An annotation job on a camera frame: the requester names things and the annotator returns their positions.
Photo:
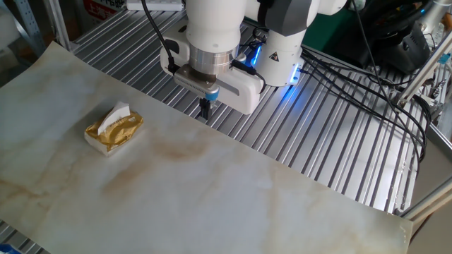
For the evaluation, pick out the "gold tissue pack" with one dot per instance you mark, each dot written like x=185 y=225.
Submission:
x=118 y=135

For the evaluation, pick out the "green board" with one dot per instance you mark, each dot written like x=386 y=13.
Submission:
x=325 y=33

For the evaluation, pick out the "grey camera with blue cap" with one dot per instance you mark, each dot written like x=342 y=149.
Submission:
x=194 y=83

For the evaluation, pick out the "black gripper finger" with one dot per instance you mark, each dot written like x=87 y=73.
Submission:
x=203 y=110
x=212 y=106

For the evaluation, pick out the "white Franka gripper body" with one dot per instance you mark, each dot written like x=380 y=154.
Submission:
x=247 y=93

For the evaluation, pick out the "aluminium frame profile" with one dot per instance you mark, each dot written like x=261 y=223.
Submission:
x=423 y=70

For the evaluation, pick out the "black steering wheel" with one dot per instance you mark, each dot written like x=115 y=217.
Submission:
x=388 y=14

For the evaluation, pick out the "white paper napkin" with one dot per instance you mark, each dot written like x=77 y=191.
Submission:
x=114 y=114

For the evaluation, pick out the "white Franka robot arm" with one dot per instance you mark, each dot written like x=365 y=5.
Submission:
x=282 y=53

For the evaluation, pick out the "red sign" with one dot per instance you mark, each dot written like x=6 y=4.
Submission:
x=100 y=8

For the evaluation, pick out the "marble pattern table mat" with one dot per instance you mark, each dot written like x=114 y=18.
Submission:
x=197 y=183

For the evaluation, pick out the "aluminium table edge rail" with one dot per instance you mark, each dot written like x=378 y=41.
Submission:
x=429 y=201

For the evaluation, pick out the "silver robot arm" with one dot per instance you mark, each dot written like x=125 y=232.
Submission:
x=438 y=14

